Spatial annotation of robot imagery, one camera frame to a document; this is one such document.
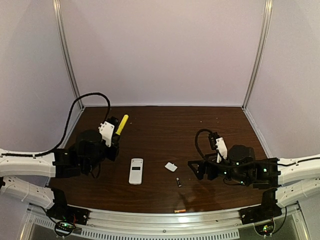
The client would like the aluminium frame post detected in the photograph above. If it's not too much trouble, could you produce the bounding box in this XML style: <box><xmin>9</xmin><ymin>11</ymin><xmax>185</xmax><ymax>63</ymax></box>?
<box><xmin>52</xmin><ymin>0</ymin><xmax>80</xmax><ymax>98</ymax></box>
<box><xmin>242</xmin><ymin>0</ymin><xmax>273</xmax><ymax>111</ymax></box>

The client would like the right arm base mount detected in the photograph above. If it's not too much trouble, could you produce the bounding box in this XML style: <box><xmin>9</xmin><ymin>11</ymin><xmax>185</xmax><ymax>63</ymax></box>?
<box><xmin>239</xmin><ymin>205</ymin><xmax>282</xmax><ymax>225</ymax></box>

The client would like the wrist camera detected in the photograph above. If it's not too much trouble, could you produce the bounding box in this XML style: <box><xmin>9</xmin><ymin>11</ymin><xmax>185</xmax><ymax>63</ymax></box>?
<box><xmin>98</xmin><ymin>121</ymin><xmax>115</xmax><ymax>147</ymax></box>
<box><xmin>208</xmin><ymin>132</ymin><xmax>228</xmax><ymax>163</ymax></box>

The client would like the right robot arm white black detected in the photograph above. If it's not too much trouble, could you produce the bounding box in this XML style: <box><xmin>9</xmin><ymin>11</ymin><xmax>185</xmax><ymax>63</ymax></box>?
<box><xmin>187</xmin><ymin>145</ymin><xmax>320</xmax><ymax>213</ymax></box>

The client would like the black camera cable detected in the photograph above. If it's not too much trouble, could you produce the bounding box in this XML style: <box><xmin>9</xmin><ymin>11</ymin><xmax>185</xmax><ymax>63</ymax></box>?
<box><xmin>195</xmin><ymin>128</ymin><xmax>241</xmax><ymax>171</ymax></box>
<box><xmin>32</xmin><ymin>92</ymin><xmax>112</xmax><ymax>158</ymax></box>

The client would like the yellow handled screwdriver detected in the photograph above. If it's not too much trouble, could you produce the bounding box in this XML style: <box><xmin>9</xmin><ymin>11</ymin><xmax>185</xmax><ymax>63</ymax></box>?
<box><xmin>115</xmin><ymin>114</ymin><xmax>129</xmax><ymax>136</ymax></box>

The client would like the white battery cover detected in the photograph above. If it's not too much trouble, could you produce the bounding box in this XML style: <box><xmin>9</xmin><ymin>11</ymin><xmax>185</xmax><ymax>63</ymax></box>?
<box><xmin>164</xmin><ymin>162</ymin><xmax>178</xmax><ymax>172</ymax></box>

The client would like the front aluminium rail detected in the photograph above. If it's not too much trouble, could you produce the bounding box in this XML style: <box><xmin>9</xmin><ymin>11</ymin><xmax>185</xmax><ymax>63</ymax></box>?
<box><xmin>21</xmin><ymin>196</ymin><xmax>310</xmax><ymax>240</ymax></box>

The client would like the white remote control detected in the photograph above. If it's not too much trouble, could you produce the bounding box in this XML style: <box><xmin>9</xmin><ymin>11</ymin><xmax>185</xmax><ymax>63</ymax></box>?
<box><xmin>128</xmin><ymin>158</ymin><xmax>144</xmax><ymax>185</ymax></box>

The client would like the right aluminium frame post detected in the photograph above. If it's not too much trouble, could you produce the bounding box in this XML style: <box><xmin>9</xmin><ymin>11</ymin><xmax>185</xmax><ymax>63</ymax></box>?
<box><xmin>242</xmin><ymin>0</ymin><xmax>273</xmax><ymax>111</ymax></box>

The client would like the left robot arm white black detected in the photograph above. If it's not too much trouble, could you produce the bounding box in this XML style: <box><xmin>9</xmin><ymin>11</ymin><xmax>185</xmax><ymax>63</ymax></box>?
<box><xmin>0</xmin><ymin>114</ymin><xmax>129</xmax><ymax>215</ymax></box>

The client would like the black battery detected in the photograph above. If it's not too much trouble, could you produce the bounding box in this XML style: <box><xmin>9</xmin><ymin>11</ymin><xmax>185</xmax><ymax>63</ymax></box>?
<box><xmin>176</xmin><ymin>177</ymin><xmax>182</xmax><ymax>188</ymax></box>

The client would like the left black camera cable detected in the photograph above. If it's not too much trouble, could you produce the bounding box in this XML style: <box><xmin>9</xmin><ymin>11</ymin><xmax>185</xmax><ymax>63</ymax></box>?
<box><xmin>32</xmin><ymin>92</ymin><xmax>112</xmax><ymax>158</ymax></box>

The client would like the left aluminium frame post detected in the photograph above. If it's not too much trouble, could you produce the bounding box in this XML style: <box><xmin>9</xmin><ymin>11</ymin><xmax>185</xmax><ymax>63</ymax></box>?
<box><xmin>52</xmin><ymin>0</ymin><xmax>80</xmax><ymax>98</ymax></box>

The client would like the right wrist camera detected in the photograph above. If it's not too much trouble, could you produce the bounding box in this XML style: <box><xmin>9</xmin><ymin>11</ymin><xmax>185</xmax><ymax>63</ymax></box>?
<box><xmin>208</xmin><ymin>132</ymin><xmax>228</xmax><ymax>163</ymax></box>

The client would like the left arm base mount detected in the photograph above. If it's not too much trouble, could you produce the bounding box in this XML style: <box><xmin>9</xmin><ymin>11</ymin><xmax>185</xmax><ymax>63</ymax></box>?
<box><xmin>46</xmin><ymin>205</ymin><xmax>91</xmax><ymax>226</ymax></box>

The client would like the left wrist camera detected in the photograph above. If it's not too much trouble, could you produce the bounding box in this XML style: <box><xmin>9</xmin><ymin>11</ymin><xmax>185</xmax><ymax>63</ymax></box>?
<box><xmin>98</xmin><ymin>121</ymin><xmax>115</xmax><ymax>147</ymax></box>

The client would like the right black camera cable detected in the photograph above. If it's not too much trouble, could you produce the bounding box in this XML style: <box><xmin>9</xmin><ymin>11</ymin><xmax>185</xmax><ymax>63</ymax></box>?
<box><xmin>195</xmin><ymin>128</ymin><xmax>241</xmax><ymax>171</ymax></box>

